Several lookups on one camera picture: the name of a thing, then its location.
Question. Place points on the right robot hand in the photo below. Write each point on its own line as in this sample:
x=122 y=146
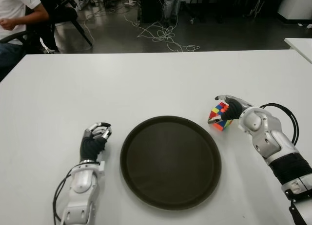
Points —
x=235 y=109

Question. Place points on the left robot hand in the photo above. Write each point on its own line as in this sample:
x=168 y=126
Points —
x=91 y=148

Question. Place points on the multicolour Rubik's cube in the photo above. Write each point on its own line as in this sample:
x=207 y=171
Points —
x=220 y=126

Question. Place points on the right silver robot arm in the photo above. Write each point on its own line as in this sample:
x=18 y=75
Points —
x=268 y=127

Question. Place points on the dark brown round plate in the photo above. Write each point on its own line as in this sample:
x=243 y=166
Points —
x=170 y=164

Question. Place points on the white side table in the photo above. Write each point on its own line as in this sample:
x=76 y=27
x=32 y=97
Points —
x=301 y=47

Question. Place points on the black trousered leg white shoe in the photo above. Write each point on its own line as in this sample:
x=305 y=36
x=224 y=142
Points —
x=46 y=32

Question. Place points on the tall black cabinet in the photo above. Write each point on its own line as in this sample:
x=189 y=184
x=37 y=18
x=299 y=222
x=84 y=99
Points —
x=151 y=5

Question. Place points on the black office chair armrest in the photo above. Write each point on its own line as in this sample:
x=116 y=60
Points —
x=14 y=37

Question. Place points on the black chair with slanted legs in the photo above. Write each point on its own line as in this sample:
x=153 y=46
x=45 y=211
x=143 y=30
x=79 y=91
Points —
x=65 y=15

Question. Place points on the seated person white shirt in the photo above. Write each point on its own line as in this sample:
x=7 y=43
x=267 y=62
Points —
x=14 y=10

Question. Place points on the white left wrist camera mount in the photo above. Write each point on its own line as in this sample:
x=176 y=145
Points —
x=102 y=167

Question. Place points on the white pedestal cabinet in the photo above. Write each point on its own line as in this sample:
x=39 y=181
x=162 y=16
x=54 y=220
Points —
x=297 y=5

